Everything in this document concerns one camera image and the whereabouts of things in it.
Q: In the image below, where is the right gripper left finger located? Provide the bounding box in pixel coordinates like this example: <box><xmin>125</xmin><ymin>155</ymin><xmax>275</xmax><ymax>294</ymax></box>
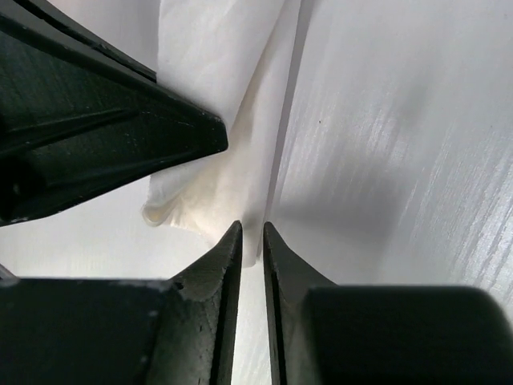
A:
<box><xmin>147</xmin><ymin>221</ymin><xmax>243</xmax><ymax>384</ymax></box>

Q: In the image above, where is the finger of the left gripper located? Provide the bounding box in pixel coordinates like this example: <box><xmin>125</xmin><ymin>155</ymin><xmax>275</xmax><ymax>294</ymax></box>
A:
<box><xmin>1</xmin><ymin>11</ymin><xmax>228</xmax><ymax>226</ymax></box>
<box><xmin>15</xmin><ymin>0</ymin><xmax>156</xmax><ymax>83</ymax></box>

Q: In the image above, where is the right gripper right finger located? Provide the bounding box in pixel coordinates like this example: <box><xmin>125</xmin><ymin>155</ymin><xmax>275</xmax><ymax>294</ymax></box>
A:
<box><xmin>263</xmin><ymin>222</ymin><xmax>341</xmax><ymax>384</ymax></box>

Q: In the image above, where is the white paper napkin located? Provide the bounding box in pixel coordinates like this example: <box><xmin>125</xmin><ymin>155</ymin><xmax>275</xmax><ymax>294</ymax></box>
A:
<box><xmin>142</xmin><ymin>1</ymin><xmax>301</xmax><ymax>267</ymax></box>

